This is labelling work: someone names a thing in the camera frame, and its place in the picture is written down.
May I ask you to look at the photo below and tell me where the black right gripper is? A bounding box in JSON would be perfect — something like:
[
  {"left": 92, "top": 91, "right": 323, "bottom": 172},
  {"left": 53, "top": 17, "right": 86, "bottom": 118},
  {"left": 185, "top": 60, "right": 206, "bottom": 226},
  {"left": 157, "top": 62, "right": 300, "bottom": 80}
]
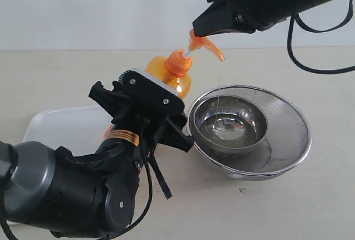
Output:
[{"left": 192, "top": 0, "right": 291, "bottom": 37}]

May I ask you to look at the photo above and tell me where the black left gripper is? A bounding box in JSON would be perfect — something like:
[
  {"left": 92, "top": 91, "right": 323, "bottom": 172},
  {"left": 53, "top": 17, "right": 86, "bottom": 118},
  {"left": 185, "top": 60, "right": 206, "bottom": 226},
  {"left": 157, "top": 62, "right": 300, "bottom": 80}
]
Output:
[{"left": 89, "top": 81, "right": 194, "bottom": 152}]

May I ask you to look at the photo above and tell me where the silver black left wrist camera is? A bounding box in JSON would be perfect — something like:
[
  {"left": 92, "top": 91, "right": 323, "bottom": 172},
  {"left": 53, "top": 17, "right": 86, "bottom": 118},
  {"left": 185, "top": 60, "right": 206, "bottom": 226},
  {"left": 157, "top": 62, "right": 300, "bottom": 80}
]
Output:
[{"left": 118, "top": 68, "right": 185, "bottom": 116}]

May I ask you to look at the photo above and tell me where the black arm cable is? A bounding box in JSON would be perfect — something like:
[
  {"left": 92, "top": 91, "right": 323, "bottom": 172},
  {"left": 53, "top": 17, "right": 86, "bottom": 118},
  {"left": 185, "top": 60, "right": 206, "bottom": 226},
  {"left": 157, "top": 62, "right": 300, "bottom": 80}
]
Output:
[
  {"left": 287, "top": 0, "right": 355, "bottom": 74},
  {"left": 0, "top": 129, "right": 174, "bottom": 240}
]

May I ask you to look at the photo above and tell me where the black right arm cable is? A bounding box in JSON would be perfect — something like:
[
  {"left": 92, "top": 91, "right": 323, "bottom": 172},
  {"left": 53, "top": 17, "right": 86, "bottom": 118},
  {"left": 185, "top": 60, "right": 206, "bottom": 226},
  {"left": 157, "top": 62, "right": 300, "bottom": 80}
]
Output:
[{"left": 287, "top": 0, "right": 355, "bottom": 74}]

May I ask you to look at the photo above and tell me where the small stainless steel bowl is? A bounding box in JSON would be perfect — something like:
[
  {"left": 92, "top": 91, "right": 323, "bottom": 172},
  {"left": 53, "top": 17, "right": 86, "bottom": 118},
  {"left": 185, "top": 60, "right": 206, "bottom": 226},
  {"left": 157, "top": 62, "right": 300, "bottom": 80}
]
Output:
[{"left": 189, "top": 94, "right": 268, "bottom": 155}]

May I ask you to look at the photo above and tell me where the steel mesh strainer basket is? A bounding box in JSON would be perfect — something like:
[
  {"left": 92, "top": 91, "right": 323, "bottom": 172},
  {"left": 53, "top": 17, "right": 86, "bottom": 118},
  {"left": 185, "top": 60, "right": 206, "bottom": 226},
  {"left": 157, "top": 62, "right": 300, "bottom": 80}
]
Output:
[{"left": 186, "top": 85, "right": 312, "bottom": 181}]

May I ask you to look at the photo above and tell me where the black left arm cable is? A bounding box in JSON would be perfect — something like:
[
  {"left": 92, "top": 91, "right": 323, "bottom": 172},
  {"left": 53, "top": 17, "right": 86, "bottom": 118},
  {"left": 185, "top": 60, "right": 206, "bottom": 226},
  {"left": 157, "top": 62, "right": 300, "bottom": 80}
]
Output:
[{"left": 0, "top": 129, "right": 174, "bottom": 240}]

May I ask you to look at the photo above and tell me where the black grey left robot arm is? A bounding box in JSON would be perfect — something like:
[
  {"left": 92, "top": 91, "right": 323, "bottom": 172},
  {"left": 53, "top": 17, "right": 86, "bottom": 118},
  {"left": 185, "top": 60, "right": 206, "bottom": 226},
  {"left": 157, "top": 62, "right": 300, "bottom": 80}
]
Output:
[{"left": 1, "top": 79, "right": 193, "bottom": 239}]

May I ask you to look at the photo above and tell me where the white rectangular plastic tray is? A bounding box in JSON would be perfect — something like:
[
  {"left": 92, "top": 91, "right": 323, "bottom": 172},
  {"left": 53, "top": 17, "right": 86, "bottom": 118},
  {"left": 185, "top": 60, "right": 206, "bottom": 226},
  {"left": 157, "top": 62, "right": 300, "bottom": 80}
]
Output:
[{"left": 22, "top": 105, "right": 112, "bottom": 156}]

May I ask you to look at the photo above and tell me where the orange soap pump bottle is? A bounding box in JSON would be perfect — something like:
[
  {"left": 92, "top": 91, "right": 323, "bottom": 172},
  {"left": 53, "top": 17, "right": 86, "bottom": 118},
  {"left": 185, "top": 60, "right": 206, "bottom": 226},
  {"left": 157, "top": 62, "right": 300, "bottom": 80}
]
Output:
[{"left": 145, "top": 30, "right": 225, "bottom": 99}]

